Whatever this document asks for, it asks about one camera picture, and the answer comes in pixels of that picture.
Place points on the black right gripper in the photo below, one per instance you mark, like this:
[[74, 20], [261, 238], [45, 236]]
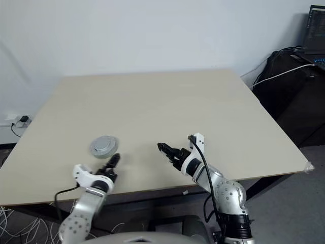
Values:
[[181, 155]]

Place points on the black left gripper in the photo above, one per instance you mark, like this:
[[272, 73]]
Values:
[[109, 175]]

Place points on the silver motor end cap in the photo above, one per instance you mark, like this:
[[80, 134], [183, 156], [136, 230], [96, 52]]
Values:
[[102, 145]]

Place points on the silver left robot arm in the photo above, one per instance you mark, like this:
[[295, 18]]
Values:
[[86, 203]]

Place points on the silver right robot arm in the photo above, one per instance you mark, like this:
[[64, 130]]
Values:
[[228, 193]]

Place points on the grey robot torso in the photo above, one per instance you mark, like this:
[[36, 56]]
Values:
[[144, 237]]

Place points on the black power adapter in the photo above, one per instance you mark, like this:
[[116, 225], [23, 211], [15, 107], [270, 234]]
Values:
[[24, 119]]

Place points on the large black bag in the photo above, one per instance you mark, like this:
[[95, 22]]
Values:
[[287, 101]]

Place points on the clear tape table corner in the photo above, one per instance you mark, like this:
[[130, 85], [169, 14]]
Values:
[[309, 167]]

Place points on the open black laptop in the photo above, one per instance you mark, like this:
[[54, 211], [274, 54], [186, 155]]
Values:
[[314, 30]]

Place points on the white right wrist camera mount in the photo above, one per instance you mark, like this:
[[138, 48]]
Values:
[[198, 142]]

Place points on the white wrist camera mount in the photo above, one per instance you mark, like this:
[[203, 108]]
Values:
[[198, 142], [81, 172]]

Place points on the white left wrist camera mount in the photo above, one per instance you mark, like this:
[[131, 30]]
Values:
[[81, 172]]

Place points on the black metal table frame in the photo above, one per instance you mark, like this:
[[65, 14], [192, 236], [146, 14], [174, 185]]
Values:
[[38, 211]]

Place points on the white wall socket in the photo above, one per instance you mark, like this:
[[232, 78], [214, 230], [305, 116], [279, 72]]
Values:
[[14, 119]]

